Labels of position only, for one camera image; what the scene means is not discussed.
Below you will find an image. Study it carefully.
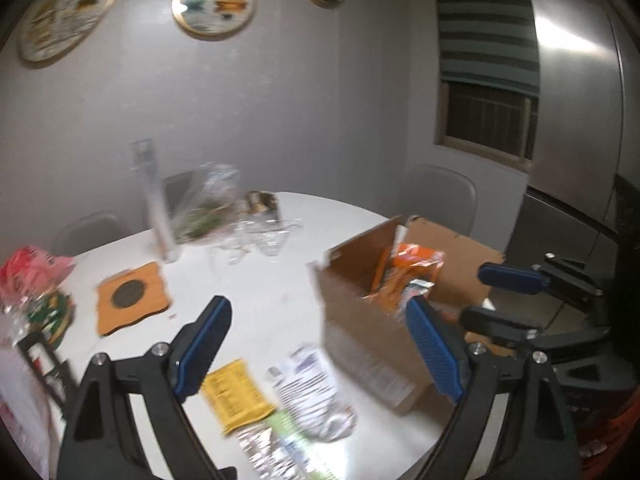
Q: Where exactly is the yellow snack pack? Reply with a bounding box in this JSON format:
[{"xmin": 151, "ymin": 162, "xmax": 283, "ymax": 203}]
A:
[{"xmin": 200, "ymin": 359, "xmax": 277, "ymax": 436}]

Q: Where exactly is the white oat snack bag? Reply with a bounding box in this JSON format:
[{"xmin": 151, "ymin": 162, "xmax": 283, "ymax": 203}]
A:
[{"xmin": 266, "ymin": 344, "xmax": 358, "ymax": 443}]

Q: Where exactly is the clear grain bar wrapper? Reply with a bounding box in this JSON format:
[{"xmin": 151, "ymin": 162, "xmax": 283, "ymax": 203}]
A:
[{"xmin": 236, "ymin": 422, "xmax": 306, "ymax": 480}]

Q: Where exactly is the orange white snack pouch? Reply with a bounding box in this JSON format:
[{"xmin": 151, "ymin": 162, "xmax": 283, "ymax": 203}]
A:
[{"xmin": 398, "ymin": 278, "xmax": 435, "ymax": 313}]

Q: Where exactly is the light green snack packet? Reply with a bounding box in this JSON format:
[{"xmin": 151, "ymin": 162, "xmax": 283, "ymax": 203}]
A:
[{"xmin": 266, "ymin": 411, "xmax": 337, "ymax": 479}]

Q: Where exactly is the cardboard box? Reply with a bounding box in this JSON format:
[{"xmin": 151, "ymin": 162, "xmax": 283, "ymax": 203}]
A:
[{"xmin": 314, "ymin": 217, "xmax": 504, "ymax": 415}]

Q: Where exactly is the orange wooden coaster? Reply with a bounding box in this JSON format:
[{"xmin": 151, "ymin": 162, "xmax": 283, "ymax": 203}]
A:
[{"xmin": 96, "ymin": 261, "xmax": 172, "ymax": 337}]

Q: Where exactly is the silver refrigerator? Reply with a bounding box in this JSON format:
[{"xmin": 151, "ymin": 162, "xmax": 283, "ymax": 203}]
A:
[{"xmin": 506, "ymin": 0, "xmax": 639, "ymax": 269}]

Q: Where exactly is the grey chair right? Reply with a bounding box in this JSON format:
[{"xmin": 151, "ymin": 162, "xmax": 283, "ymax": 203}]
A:
[{"xmin": 399, "ymin": 165, "xmax": 477, "ymax": 235}]

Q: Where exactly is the grey chair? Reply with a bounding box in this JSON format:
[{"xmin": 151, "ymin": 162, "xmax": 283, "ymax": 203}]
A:
[
  {"xmin": 52, "ymin": 211, "xmax": 132, "ymax": 256},
  {"xmin": 163, "ymin": 170, "xmax": 195, "ymax": 226},
  {"xmin": 399, "ymin": 165, "xmax": 477, "ymax": 235}
]

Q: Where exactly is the crumpled clear wrapper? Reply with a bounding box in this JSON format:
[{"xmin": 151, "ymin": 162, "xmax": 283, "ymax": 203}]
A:
[{"xmin": 207, "ymin": 218, "xmax": 303, "ymax": 273}]

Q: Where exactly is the black phone stand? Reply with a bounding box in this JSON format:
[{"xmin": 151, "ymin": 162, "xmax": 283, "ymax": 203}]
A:
[{"xmin": 17, "ymin": 332, "xmax": 79, "ymax": 420}]

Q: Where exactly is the green snack bag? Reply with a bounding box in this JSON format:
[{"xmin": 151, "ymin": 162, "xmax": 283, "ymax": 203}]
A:
[{"xmin": 26, "ymin": 287, "xmax": 75, "ymax": 349}]

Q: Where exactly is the window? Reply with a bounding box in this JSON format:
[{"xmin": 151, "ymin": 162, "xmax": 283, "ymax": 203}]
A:
[{"xmin": 435, "ymin": 81, "xmax": 539, "ymax": 172}]

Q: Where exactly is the grey chair left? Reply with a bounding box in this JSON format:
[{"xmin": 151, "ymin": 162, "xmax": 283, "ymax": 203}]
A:
[{"xmin": 52, "ymin": 211, "xmax": 132, "ymax": 256}]

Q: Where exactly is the gold foil wrapper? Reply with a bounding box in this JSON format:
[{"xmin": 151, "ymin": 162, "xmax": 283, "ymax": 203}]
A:
[{"xmin": 245, "ymin": 191, "xmax": 279, "ymax": 216}]

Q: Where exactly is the clear bag with greens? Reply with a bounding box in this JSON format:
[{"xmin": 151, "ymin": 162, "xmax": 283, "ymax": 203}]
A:
[{"xmin": 171, "ymin": 162, "xmax": 240, "ymax": 244}]

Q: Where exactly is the grey chair middle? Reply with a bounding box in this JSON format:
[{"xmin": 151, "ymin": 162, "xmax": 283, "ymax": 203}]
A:
[{"xmin": 163, "ymin": 170, "xmax": 195, "ymax": 226}]

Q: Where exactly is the white plastic shopping bag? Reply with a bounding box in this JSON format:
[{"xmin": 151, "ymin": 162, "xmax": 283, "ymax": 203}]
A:
[{"xmin": 1, "ymin": 346, "xmax": 55, "ymax": 479}]

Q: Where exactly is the pink plastic bag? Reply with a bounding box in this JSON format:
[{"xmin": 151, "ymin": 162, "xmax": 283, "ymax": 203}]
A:
[{"xmin": 1, "ymin": 246, "xmax": 75, "ymax": 304}]

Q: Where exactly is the clear plastic tube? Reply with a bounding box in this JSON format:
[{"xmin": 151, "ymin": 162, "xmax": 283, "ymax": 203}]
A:
[{"xmin": 131, "ymin": 139, "xmax": 180, "ymax": 263}]

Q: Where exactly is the striped window blind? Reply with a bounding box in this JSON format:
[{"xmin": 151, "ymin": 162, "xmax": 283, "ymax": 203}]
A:
[{"xmin": 435, "ymin": 0, "xmax": 540, "ymax": 98}]

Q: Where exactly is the large round boat painting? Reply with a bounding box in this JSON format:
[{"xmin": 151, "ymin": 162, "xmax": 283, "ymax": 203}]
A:
[{"xmin": 17, "ymin": 0, "xmax": 115, "ymax": 66}]

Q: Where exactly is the medium round wall painting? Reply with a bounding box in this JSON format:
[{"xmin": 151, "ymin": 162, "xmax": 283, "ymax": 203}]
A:
[{"xmin": 170, "ymin": 0, "xmax": 257, "ymax": 40}]

